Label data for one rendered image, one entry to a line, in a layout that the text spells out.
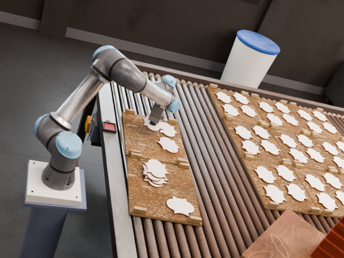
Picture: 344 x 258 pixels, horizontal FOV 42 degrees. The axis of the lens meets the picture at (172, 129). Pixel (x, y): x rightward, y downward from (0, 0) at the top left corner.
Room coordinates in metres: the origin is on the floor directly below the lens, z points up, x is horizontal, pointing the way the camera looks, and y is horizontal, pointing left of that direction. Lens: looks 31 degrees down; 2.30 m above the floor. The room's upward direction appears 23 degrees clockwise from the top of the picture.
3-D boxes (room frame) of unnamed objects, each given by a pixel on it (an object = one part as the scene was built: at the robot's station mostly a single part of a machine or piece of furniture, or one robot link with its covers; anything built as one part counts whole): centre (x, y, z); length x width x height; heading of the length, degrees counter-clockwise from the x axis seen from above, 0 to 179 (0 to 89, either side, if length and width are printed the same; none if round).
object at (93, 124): (2.25, 0.41, 0.77); 0.14 x 0.11 x 0.18; 24
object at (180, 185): (1.74, -0.07, 0.93); 0.41 x 0.35 x 0.02; 19
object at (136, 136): (2.13, 0.07, 0.93); 0.41 x 0.35 x 0.02; 20
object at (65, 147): (1.55, 0.39, 1.07); 0.13 x 0.12 x 0.14; 55
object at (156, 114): (2.18, 0.10, 1.08); 0.10 x 0.09 x 0.16; 89
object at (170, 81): (2.18, 0.11, 1.24); 0.09 x 0.08 x 0.11; 145
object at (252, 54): (5.46, -0.57, 0.35); 0.58 x 0.57 x 0.70; 24
